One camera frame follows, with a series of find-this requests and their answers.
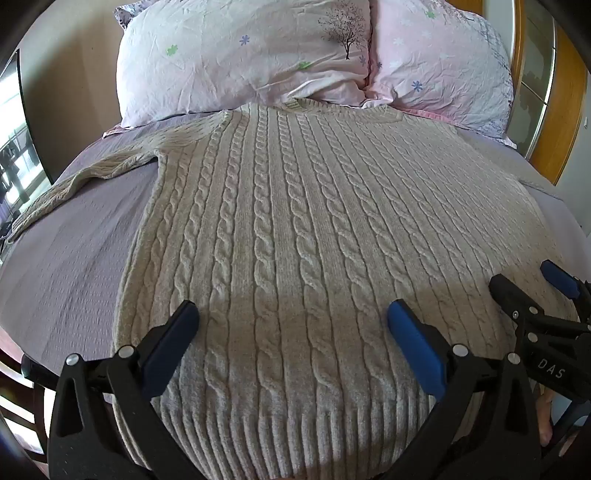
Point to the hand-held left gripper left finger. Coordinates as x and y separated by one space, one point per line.
171 344

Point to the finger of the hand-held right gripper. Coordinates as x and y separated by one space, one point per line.
510 295
561 278

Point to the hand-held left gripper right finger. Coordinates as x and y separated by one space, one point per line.
415 350

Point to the person's right hand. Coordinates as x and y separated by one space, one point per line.
546 415

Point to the lilac bed sheet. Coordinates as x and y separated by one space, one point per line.
78 263

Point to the dark wooden furniture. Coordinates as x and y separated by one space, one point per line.
25 415

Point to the wooden headboard with glass panel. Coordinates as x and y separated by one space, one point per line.
567 115

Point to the dark framed window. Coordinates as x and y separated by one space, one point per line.
21 152

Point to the pink floral pillow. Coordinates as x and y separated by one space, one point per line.
443 60

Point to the white floral pillow tree print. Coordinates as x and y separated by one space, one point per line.
221 55

